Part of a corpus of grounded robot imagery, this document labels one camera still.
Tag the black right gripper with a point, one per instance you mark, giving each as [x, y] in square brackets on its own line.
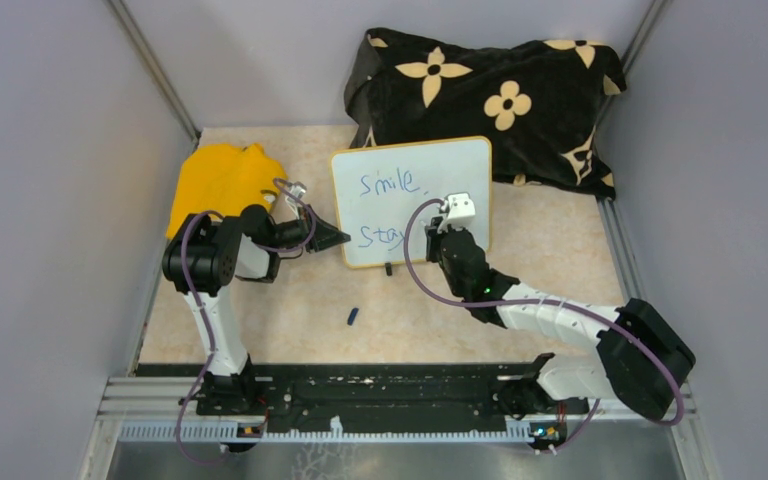
[434, 237]

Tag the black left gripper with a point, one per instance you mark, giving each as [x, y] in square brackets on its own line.
[325, 235]

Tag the yellow framed whiteboard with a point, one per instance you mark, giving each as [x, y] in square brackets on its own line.
[377, 189]

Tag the blue marker cap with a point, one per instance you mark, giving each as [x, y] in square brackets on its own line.
[352, 316]

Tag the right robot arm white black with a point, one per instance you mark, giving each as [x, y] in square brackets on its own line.
[634, 355]

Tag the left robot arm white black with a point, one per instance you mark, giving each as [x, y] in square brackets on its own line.
[209, 252]

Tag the yellow cloth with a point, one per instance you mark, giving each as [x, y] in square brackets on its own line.
[226, 179]

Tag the black floral blanket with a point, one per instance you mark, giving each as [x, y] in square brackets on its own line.
[537, 103]

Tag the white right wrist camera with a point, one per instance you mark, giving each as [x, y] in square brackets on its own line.
[457, 212]

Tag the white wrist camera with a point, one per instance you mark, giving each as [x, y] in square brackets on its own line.
[457, 212]
[295, 191]

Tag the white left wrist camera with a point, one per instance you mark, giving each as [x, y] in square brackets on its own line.
[295, 191]

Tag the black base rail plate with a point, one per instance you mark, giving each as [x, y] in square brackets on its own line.
[384, 398]

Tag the white perforated cable tray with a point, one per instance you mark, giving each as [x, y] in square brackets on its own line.
[230, 430]

